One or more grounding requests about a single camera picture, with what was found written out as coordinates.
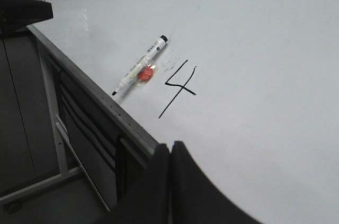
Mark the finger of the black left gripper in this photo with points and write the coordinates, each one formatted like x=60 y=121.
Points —
x=16 y=14

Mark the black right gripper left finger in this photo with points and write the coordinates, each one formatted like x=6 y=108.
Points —
x=147 y=201

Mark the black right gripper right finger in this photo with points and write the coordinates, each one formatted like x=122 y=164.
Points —
x=195 y=199

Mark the red round magnet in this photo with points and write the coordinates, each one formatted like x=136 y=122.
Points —
x=146 y=74

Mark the white whiteboard marker pen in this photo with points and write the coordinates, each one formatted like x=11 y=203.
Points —
x=145 y=60

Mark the grey metal whiteboard frame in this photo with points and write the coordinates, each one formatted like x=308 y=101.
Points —
x=139 y=142

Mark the grey metal stand frame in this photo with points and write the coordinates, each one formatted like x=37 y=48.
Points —
x=31 y=158

